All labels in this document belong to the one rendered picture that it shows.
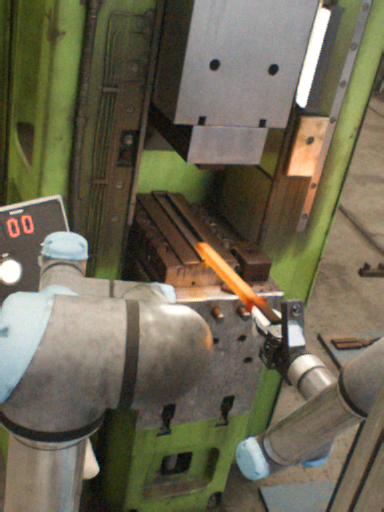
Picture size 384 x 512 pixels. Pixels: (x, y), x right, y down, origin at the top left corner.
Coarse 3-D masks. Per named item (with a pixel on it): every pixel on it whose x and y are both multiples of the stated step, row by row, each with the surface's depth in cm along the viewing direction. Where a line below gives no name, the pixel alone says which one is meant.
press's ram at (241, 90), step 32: (192, 0) 142; (224, 0) 143; (256, 0) 146; (288, 0) 149; (160, 32) 159; (192, 32) 144; (224, 32) 147; (256, 32) 150; (288, 32) 153; (160, 64) 159; (192, 64) 148; (224, 64) 151; (256, 64) 154; (288, 64) 157; (160, 96) 160; (192, 96) 152; (224, 96) 155; (256, 96) 158; (288, 96) 161
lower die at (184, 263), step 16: (160, 192) 210; (144, 208) 201; (160, 208) 202; (192, 208) 206; (144, 224) 193; (160, 224) 193; (176, 224) 193; (192, 224) 194; (160, 240) 186; (176, 240) 186; (208, 240) 189; (160, 256) 179; (176, 256) 180; (192, 256) 180; (224, 256) 182; (160, 272) 179; (176, 272) 176; (192, 272) 178; (208, 272) 180
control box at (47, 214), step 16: (0, 208) 139; (16, 208) 141; (32, 208) 144; (48, 208) 147; (0, 224) 138; (32, 224) 144; (48, 224) 147; (64, 224) 150; (0, 240) 138; (16, 240) 141; (32, 240) 144; (0, 256) 138; (16, 256) 141; (32, 256) 143; (32, 272) 143; (0, 288) 138; (16, 288) 140; (32, 288) 143
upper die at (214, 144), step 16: (160, 112) 174; (160, 128) 174; (176, 128) 165; (192, 128) 156; (208, 128) 158; (224, 128) 159; (240, 128) 161; (256, 128) 163; (176, 144) 165; (192, 144) 158; (208, 144) 160; (224, 144) 162; (240, 144) 163; (256, 144) 165; (192, 160) 160; (208, 160) 162; (224, 160) 164; (240, 160) 166; (256, 160) 167
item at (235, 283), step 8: (200, 248) 181; (208, 248) 181; (208, 256) 177; (216, 256) 177; (216, 264) 173; (224, 264) 173; (224, 272) 169; (232, 272) 169; (224, 280) 169; (232, 280) 165; (240, 280) 166; (232, 288) 165; (240, 288) 162; (248, 288) 162; (240, 296) 161; (248, 296) 159; (256, 296) 159; (248, 304) 156; (256, 304) 155; (264, 304) 155; (248, 312) 157; (264, 312) 152; (272, 312) 152; (272, 320) 149; (280, 320) 150
